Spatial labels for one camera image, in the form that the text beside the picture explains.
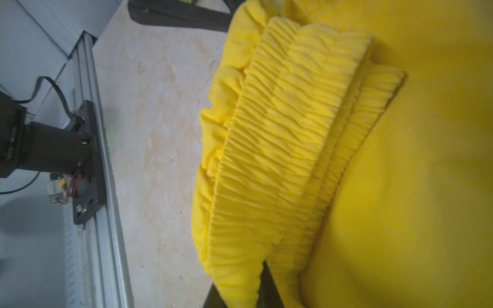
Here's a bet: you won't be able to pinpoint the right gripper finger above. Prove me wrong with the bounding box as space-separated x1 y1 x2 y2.
203 261 284 308

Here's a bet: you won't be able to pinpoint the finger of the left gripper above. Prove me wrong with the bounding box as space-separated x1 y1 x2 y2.
127 0 243 32

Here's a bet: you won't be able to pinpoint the yellow shorts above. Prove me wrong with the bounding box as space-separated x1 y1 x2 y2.
192 1 492 307

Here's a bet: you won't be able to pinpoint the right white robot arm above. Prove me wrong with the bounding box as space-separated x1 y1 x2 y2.
1 93 107 225

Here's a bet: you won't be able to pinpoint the aluminium front rail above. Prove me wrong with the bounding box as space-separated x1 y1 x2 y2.
63 32 134 307

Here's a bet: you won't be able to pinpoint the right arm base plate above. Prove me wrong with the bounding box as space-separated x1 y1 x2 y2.
67 100 107 225

